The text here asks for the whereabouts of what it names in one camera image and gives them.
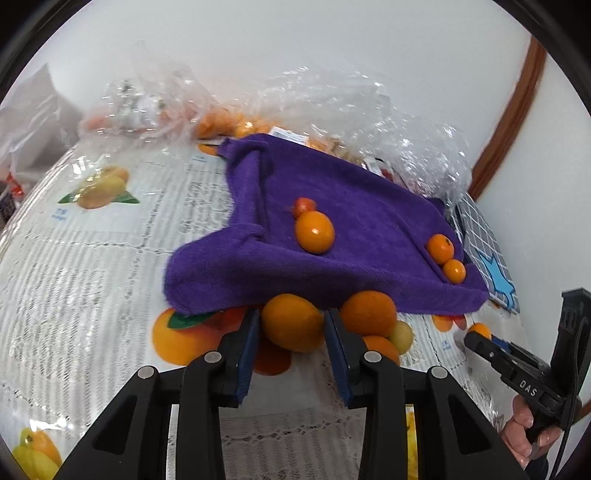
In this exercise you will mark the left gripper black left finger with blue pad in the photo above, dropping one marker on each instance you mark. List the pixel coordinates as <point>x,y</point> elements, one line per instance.
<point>238,350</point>

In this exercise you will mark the white paper bag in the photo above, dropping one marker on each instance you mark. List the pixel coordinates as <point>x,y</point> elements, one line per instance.
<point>38,125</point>

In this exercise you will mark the small yellow-green fruit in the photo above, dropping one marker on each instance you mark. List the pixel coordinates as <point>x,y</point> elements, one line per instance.
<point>402,337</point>

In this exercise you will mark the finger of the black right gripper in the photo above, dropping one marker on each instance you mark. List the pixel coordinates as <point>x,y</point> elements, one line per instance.
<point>519,369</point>

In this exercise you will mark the grey checked book blue star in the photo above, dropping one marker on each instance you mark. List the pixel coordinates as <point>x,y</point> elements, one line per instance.
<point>483,250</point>

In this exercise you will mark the small kumquat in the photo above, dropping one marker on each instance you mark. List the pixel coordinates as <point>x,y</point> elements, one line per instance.
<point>440,248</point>
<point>481,329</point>
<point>455,271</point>

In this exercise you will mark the small red apple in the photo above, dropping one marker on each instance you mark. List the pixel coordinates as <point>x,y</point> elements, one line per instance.
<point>303,205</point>

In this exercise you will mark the brown wooden door frame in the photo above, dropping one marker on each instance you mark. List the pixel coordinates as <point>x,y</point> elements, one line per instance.
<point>511,121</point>

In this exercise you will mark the clear plastic bag right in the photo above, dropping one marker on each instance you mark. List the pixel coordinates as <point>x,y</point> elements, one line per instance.
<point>349,115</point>

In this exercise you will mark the purple towel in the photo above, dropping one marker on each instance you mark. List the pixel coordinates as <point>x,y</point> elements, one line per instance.
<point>381,232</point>

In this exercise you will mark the clear plastic bag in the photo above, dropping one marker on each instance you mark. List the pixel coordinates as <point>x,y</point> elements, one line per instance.
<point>162,97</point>
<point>349,115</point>

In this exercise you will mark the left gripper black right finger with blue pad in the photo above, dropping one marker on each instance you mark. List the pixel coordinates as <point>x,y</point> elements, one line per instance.
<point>346,350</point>

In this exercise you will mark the orange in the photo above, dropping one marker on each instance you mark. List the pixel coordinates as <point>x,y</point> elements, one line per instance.
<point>314,232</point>
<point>293,323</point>
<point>369,312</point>
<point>383,346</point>

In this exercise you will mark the clear plastic bag left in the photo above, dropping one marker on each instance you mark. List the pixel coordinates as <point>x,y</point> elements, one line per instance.
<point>162,97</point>

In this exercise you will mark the person's right hand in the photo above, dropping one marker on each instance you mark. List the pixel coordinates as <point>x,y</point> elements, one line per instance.
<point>514,434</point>

